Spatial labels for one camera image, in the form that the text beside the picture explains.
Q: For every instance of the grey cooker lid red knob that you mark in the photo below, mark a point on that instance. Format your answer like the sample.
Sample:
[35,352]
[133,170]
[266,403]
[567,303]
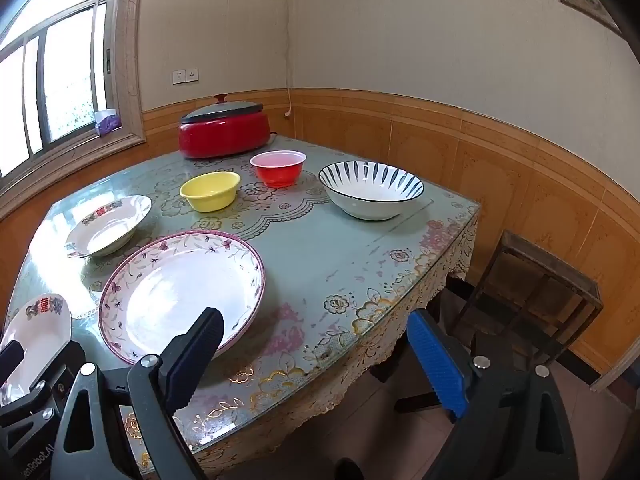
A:
[220,110]

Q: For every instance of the floral lace tablecloth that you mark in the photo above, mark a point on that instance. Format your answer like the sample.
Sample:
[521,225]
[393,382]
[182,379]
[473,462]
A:
[325,245]

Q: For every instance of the yellow plastic bowl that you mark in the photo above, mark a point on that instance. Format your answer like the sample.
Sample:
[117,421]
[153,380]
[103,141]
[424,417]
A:
[210,192]

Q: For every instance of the red electric cooker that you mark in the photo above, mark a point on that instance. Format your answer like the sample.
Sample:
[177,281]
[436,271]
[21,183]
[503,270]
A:
[225,137]

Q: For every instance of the red plastic bowl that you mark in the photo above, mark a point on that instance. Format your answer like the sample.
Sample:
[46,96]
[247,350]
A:
[277,172]

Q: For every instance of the white deep floral plate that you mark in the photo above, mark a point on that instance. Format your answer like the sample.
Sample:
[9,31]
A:
[107,230]

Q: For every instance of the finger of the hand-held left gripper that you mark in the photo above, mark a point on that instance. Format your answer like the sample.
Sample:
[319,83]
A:
[11,355]
[50,390]

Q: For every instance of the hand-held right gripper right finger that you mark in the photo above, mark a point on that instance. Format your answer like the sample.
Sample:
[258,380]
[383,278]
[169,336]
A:
[437,360]

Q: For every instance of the purple tissue box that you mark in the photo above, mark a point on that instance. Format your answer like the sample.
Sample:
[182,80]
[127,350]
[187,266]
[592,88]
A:
[106,122]

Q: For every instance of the wooden stool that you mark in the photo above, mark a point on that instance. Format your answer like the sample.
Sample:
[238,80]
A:
[545,270]

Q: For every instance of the white plate red characters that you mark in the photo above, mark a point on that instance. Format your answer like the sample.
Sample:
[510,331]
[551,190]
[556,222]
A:
[35,335]

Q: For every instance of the white bowl blue stripes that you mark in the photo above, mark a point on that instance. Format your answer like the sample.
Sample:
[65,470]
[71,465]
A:
[370,195]

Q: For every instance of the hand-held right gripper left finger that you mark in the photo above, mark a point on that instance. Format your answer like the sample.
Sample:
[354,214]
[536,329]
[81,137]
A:
[192,355]

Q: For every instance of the white wall socket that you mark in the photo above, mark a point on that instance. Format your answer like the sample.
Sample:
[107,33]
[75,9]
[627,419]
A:
[192,74]
[178,76]

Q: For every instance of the window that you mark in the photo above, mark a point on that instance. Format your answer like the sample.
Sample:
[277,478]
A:
[65,70]

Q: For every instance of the large pink-rimmed floral plate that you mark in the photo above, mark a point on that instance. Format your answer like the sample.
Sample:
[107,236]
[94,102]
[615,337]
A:
[170,295]

